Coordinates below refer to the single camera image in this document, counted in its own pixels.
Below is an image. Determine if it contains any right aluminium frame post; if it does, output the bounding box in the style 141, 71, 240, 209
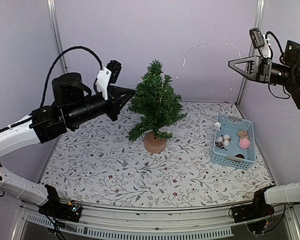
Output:
235, 0, 265, 106

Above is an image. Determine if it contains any pink pompom ornament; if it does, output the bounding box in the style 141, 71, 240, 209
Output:
239, 138, 251, 149

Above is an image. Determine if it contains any light blue plastic basket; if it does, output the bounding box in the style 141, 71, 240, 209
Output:
211, 114, 256, 170

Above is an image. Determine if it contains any dark red bauble ornament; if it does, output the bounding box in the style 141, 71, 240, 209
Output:
235, 154, 245, 159

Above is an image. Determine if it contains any small green christmas tree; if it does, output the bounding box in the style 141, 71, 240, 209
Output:
128, 59, 187, 154

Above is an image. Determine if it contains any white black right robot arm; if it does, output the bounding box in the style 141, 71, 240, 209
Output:
228, 40, 300, 220

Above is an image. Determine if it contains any aluminium frame post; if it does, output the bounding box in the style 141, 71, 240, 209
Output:
46, 0, 67, 70
235, 0, 265, 106

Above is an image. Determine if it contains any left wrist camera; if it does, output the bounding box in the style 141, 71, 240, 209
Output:
93, 60, 122, 101

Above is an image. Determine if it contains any aluminium front rail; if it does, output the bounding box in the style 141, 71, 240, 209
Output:
12, 202, 300, 240

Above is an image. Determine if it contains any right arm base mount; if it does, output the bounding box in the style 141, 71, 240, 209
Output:
228, 203, 275, 235

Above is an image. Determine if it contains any fairy light string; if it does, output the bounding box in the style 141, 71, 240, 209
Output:
139, 42, 243, 132

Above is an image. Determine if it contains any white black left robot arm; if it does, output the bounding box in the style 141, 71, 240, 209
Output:
0, 68, 136, 217

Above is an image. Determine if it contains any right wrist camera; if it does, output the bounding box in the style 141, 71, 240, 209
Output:
249, 27, 273, 59

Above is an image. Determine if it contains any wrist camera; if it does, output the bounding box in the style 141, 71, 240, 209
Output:
249, 27, 273, 59
93, 60, 122, 101

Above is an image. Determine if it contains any white cotton berry sprig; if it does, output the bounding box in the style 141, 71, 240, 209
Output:
215, 134, 232, 151

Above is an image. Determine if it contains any floral patterned table mat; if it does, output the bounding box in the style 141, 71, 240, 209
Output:
40, 102, 273, 208

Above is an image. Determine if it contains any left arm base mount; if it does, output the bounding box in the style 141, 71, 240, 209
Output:
38, 200, 82, 223

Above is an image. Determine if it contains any left aluminium frame post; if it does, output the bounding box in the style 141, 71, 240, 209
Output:
46, 0, 67, 70

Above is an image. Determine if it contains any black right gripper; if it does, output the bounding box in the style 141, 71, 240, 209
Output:
229, 54, 296, 86

